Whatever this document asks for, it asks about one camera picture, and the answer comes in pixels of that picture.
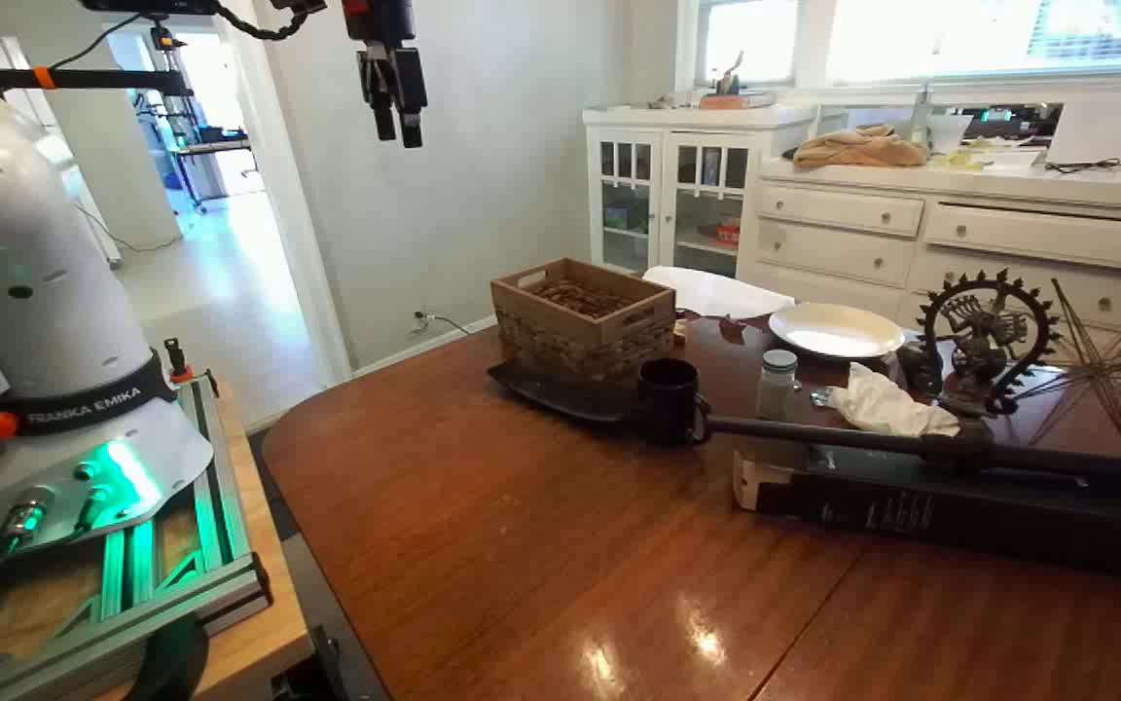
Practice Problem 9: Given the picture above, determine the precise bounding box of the dark tray under crate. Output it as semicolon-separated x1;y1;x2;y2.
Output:
491;362;635;425

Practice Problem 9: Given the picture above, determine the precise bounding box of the white drawer dresser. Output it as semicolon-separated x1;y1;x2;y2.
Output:
736;161;1121;340

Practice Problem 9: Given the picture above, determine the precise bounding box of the bread loaf on dresser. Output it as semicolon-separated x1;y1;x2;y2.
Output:
795;138;928;173

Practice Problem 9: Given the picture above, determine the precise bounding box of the dark metal gear sculpture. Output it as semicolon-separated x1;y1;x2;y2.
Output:
918;268;1058;418

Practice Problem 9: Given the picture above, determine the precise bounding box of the wire starburst ornament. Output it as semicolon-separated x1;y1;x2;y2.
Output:
1014;282;1121;455

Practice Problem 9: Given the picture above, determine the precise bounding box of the silver bottle cap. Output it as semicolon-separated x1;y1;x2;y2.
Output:
762;347;799;369

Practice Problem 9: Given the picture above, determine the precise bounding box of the black cup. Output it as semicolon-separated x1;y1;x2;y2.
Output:
640;360;712;446

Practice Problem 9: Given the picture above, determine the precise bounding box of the white round plate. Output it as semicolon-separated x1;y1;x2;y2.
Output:
770;305;906;360

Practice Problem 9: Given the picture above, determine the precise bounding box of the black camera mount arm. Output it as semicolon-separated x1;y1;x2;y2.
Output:
0;0;330;100

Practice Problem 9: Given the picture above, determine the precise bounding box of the wooden crate box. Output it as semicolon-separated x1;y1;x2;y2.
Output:
491;257;678;403

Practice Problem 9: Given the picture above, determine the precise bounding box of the black tripod bag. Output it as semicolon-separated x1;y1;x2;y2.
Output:
731;449;1121;573

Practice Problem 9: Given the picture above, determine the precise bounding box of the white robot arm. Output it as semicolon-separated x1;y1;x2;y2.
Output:
0;65;216;556

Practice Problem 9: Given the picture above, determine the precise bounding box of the green aluminium robot base frame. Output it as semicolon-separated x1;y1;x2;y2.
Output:
0;379;272;701

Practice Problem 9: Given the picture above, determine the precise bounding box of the clear glass bottle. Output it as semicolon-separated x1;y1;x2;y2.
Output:
757;360;799;420

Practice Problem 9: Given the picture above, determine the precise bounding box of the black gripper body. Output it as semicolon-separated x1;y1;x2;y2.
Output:
344;0;414;52

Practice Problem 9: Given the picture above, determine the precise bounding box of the white paper sheet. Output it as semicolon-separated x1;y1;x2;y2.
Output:
648;264;792;320

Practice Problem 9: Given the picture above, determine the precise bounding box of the white glass-door cabinet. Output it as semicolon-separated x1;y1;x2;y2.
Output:
584;105;814;278

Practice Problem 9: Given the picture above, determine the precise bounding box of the crumpled white napkin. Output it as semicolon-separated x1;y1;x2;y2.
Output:
830;362;957;438

